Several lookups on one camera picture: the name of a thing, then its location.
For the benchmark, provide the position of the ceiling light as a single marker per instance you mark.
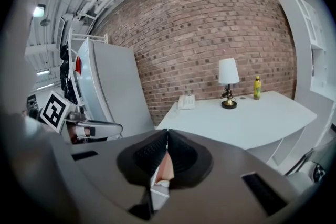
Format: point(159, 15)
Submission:
point(39, 11)

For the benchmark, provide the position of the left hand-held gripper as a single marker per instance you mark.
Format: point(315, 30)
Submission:
point(53, 111)

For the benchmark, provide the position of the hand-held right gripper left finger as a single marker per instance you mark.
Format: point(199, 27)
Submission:
point(105, 178)

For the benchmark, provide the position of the white metal rack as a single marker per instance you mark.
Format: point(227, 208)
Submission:
point(99, 38)

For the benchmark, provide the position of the white desk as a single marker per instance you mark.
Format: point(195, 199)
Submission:
point(236, 123)

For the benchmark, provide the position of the white shade table lamp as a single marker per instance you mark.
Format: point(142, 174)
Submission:
point(228, 70)

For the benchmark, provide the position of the white tall cabinet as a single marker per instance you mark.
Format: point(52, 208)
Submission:
point(302, 47)

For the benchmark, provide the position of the red diamond sticker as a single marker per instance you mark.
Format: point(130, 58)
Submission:
point(78, 65)

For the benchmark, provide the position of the grey refrigerator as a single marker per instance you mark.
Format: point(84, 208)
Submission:
point(115, 86)

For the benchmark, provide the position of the yellow drink bottle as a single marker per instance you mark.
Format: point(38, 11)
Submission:
point(257, 89)

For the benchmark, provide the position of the grey padded chair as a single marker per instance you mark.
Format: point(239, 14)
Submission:
point(317, 162)

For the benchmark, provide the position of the white drawer with wooden inside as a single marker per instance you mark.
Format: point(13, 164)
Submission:
point(165, 168)

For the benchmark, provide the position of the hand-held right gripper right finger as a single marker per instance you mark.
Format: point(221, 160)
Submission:
point(223, 178)

